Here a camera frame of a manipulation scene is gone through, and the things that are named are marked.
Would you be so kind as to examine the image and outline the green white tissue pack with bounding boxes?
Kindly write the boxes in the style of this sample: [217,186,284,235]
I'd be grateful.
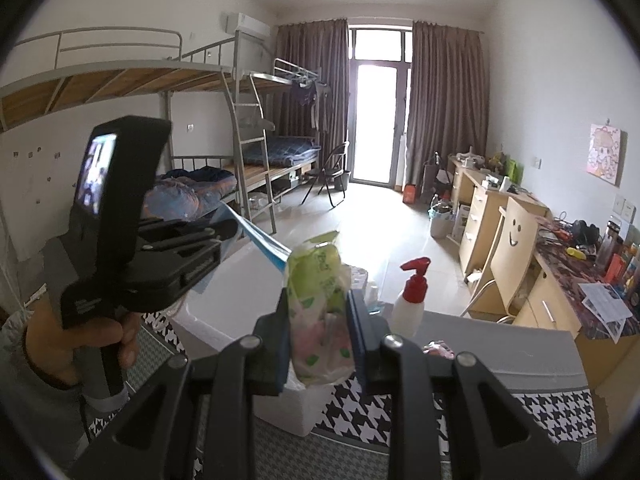
[284,231,355,387]

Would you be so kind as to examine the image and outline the blue face mask pack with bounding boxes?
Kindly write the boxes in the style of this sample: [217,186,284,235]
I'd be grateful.
[186,204,291,304]

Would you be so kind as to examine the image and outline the person's left hand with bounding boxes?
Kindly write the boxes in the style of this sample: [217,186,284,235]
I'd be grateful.
[25,296,141,386]

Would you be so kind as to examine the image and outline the blue plaid quilt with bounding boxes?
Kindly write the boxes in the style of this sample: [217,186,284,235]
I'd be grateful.
[141,166,238,221]

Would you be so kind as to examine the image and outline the white spray bottle red top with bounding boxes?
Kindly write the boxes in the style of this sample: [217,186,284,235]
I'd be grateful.
[390,257,431,338]

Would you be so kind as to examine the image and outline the white foam box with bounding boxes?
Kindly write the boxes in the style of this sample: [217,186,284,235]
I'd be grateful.
[169,238,371,438]

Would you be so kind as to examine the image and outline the metal bunk bed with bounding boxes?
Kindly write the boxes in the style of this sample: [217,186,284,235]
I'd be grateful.
[0,26,331,236]

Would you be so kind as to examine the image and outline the small trash bin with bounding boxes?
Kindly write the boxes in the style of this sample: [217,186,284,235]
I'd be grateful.
[428,200,456,240]

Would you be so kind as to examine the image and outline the houndstooth tablecloth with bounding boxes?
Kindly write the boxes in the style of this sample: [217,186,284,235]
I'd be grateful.
[86,309,599,480]

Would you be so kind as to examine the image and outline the wooden smiley face chair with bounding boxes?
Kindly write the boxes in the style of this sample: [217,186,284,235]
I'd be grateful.
[460,198,538,324]

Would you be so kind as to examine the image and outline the black folding chair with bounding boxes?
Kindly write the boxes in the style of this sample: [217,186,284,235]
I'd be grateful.
[300,141,349,208]

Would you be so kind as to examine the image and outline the wooden desk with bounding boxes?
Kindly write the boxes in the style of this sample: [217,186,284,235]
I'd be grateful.
[448,156,639,417]

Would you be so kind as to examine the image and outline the printed paper sheets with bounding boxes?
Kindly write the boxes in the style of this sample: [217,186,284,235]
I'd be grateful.
[578,282,632,344]

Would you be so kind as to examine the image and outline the white air conditioner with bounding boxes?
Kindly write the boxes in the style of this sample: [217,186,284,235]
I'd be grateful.
[226,13,271,39]

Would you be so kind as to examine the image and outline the left brown curtain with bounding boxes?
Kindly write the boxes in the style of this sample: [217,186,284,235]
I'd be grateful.
[270,18,349,158]

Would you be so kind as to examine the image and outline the brown curtain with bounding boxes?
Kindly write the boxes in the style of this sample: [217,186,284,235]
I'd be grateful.
[270,18,349,158]
[405,21,489,188]

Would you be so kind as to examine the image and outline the right brown curtain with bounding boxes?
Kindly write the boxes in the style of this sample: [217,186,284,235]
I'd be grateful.
[405,21,489,188]

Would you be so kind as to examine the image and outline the glass balcony door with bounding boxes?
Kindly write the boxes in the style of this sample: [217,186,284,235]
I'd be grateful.
[348,26,412,191]

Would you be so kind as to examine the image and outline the pink anime wall picture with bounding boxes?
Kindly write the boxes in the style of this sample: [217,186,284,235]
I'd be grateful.
[586,125,622,185]

